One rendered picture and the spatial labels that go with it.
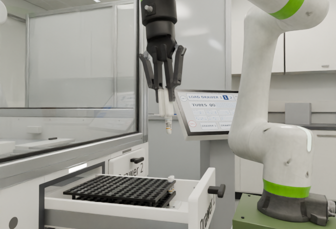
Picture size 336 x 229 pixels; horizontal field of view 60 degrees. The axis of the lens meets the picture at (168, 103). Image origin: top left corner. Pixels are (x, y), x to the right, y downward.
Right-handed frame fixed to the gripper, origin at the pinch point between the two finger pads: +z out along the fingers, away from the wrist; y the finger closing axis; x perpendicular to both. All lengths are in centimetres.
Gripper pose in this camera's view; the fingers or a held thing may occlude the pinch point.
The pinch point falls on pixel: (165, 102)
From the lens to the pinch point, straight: 73.7
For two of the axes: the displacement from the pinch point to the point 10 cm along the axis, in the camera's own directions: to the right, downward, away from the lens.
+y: 8.8, -1.0, -4.6
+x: 4.7, 0.3, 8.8
